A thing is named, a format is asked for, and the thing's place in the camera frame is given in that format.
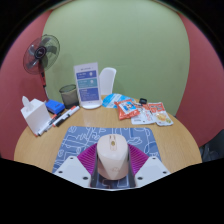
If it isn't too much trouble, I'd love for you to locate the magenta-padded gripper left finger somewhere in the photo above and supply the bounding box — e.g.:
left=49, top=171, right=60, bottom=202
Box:
left=53, top=143, right=99, bottom=188

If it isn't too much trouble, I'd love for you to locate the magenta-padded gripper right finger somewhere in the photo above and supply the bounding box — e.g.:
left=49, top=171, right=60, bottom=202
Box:
left=127, top=143, right=172, bottom=188

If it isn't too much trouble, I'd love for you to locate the beige computer mouse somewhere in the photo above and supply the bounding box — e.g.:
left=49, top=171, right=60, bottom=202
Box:
left=96, top=134, right=130, bottom=181

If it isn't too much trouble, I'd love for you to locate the blue patterned mouse pad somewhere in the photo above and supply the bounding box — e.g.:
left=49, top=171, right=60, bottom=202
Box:
left=52, top=125, right=162, bottom=191

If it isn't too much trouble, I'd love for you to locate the black-capped whiteboard marker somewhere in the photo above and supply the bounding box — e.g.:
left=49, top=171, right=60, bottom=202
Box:
left=43, top=112, right=69, bottom=133
left=54, top=107, right=81, bottom=128

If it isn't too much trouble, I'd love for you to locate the red white snack packet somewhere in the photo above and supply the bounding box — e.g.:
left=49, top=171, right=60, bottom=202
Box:
left=145, top=101, right=175, bottom=127

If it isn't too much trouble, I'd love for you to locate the white tissue box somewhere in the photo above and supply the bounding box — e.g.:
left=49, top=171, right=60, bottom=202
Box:
left=20, top=95, right=53, bottom=137

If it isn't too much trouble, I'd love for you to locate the black office chair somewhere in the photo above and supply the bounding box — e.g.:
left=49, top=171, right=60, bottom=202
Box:
left=199, top=137, right=224, bottom=163

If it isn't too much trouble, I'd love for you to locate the blue whiteboard eraser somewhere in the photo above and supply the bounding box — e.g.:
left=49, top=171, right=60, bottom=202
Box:
left=45, top=99, right=66, bottom=115

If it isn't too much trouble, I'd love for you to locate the black mesh pen cup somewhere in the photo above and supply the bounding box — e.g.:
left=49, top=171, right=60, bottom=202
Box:
left=59, top=84, right=80, bottom=110

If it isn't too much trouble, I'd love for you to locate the light blue snack packet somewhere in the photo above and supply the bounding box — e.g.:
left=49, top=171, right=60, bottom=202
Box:
left=102, top=93, right=135, bottom=110

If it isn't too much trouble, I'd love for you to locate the white blue sign stand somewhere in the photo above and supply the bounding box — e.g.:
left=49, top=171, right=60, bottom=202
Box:
left=73, top=62, right=103, bottom=110

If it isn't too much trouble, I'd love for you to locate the black red standing fan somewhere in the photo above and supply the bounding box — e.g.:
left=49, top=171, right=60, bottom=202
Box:
left=22, top=34, right=61, bottom=101

